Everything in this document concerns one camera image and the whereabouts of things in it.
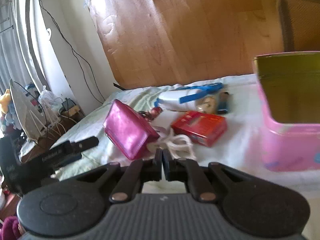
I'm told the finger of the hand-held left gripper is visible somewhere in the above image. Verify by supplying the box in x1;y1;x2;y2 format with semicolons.
59;152;83;170
71;136;99;153

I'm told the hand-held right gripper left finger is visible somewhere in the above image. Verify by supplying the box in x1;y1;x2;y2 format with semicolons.
76;149;163;203

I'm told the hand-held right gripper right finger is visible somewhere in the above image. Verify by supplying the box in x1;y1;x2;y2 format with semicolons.
162;149;251;203

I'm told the white cord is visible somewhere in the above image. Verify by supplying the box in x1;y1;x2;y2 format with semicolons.
147;127;197;160

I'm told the magenta glossy wallet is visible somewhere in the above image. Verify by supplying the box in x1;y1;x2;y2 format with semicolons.
103;99;160;161

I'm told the red cardboard box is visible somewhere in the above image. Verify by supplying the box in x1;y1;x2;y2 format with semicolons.
171;111;228;148

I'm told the red figure keychain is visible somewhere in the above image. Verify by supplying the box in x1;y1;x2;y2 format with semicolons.
138;107;163;121

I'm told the white plastic bottle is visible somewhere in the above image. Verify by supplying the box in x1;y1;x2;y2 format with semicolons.
157;87;208;112

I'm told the gold bell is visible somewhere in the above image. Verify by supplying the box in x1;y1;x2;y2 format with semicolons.
195;96;218;115

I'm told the blue lighter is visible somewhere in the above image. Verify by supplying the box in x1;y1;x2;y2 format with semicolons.
217;91;231;116

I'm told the blue polka-dot bow headband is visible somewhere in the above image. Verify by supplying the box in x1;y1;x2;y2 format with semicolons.
154;82;223;107

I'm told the pink biscuit tin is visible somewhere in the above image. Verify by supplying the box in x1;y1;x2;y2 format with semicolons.
252;51;320;172

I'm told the pale green patterned bed sheet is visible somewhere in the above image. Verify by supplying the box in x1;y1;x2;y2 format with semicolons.
19;74;320;205

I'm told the grey power adapter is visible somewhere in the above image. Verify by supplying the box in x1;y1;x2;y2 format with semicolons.
61;97;76;111

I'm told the clear plastic bag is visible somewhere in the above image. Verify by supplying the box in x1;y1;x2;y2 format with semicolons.
38;85;61;111

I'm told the purple plush toy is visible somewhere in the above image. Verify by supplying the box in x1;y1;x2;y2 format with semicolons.
0;216;22;240

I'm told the yellow plush toy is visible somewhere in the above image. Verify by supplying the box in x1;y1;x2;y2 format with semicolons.
0;88;13;116

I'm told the white curtain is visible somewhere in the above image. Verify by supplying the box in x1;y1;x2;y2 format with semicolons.
0;0;66;98

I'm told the wood-pattern vinyl sheet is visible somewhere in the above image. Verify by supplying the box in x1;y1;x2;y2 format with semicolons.
90;0;284;91

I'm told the black wall cable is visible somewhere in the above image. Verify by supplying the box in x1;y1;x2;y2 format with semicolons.
38;0;106;105

